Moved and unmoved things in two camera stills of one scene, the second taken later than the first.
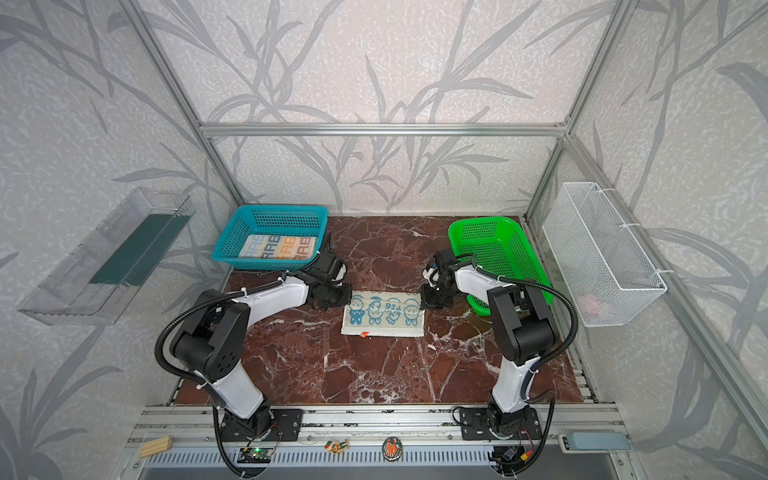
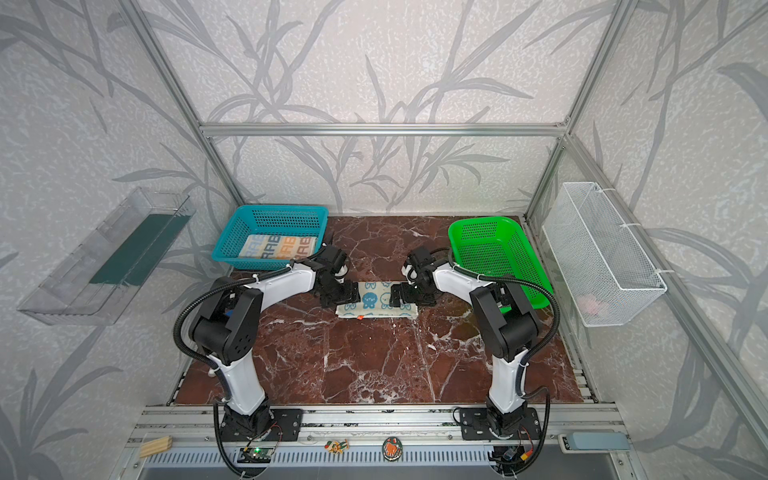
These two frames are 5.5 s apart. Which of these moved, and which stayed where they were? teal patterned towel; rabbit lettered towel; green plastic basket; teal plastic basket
Moved: teal patterned towel
Stayed: rabbit lettered towel; teal plastic basket; green plastic basket
